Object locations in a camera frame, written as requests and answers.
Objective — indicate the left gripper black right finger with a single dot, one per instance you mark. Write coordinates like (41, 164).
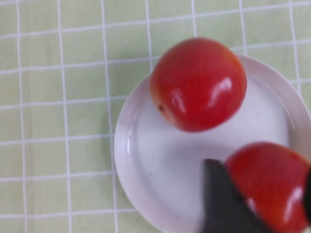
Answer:
(308, 194)

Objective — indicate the green checkered tablecloth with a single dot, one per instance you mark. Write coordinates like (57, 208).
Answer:
(60, 97)

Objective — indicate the red apple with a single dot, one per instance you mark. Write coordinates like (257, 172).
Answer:
(267, 174)
(196, 85)

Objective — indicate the white round plate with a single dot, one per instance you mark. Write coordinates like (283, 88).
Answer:
(165, 170)

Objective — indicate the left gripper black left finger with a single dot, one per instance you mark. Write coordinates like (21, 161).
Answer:
(221, 206)

